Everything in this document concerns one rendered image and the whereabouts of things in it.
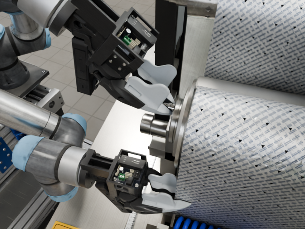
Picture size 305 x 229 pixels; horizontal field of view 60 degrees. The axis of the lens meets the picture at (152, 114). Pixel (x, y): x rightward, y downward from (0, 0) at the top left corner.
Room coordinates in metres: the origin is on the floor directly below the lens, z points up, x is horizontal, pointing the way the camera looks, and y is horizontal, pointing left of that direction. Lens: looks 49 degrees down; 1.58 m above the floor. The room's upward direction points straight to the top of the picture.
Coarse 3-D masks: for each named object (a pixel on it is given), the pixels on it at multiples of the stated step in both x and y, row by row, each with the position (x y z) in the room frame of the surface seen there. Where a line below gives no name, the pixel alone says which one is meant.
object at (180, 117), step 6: (186, 96) 0.28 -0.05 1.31; (186, 102) 0.26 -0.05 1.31; (180, 114) 0.25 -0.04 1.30; (180, 120) 0.24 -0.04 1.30; (180, 126) 0.23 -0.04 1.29; (186, 126) 0.23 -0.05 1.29; (174, 138) 0.23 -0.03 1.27; (174, 144) 0.22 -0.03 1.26; (174, 150) 0.22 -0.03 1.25; (174, 156) 0.23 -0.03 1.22; (180, 156) 0.22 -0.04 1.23
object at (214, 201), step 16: (192, 176) 0.20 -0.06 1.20; (176, 192) 0.21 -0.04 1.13; (192, 192) 0.20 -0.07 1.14; (208, 192) 0.19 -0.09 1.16; (224, 192) 0.19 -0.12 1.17; (240, 192) 0.18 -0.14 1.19; (256, 192) 0.18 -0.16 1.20; (192, 208) 0.20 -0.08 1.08; (208, 208) 0.19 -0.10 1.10; (224, 208) 0.18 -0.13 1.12; (240, 208) 0.18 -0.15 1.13; (256, 208) 0.17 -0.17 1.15; (272, 208) 0.17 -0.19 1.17; (288, 208) 0.16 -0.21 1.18; (304, 208) 0.15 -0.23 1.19; (224, 224) 0.18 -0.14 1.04; (240, 224) 0.17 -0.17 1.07; (256, 224) 0.17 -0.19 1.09; (272, 224) 0.16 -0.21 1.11; (288, 224) 0.15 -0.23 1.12; (304, 224) 0.15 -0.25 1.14
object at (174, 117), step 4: (180, 100) 0.29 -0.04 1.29; (176, 104) 0.28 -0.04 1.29; (180, 104) 0.28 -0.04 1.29; (176, 108) 0.27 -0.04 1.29; (180, 108) 0.27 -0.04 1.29; (172, 112) 0.27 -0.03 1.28; (176, 112) 0.26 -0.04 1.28; (172, 116) 0.26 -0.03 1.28; (176, 116) 0.26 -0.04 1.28; (172, 120) 0.25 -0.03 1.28; (176, 120) 0.25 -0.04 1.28; (172, 124) 0.25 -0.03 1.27; (176, 124) 0.25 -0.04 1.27; (172, 128) 0.25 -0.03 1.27; (176, 128) 0.25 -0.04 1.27; (168, 132) 0.25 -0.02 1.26; (172, 132) 0.24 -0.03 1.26; (168, 136) 0.24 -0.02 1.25; (172, 136) 0.24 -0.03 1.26; (168, 140) 0.24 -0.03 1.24; (172, 140) 0.24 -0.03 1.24
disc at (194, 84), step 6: (192, 84) 0.29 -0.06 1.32; (192, 90) 0.27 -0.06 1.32; (192, 96) 0.27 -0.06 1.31; (186, 108) 0.24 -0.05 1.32; (186, 114) 0.24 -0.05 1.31; (186, 120) 0.23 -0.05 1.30; (180, 132) 0.22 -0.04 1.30; (180, 138) 0.21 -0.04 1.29; (180, 144) 0.21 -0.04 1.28; (180, 150) 0.21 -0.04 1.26; (174, 162) 0.20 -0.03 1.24
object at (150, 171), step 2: (148, 168) 0.27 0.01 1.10; (150, 168) 0.27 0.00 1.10; (148, 170) 0.27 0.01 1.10; (150, 170) 0.27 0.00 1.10; (152, 170) 0.27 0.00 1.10; (154, 170) 0.27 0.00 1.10; (156, 170) 0.27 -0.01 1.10; (148, 172) 0.26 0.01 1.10; (150, 172) 0.26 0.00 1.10; (152, 172) 0.26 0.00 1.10; (154, 172) 0.27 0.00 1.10; (156, 172) 0.27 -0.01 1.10; (158, 172) 0.27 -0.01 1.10; (146, 174) 0.26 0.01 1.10; (148, 174) 0.26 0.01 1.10; (156, 174) 0.26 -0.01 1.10; (158, 174) 0.26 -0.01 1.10; (160, 174) 0.26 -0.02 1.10; (146, 176) 0.26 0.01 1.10; (146, 178) 0.25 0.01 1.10; (148, 180) 0.25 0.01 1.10; (148, 182) 0.25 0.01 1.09
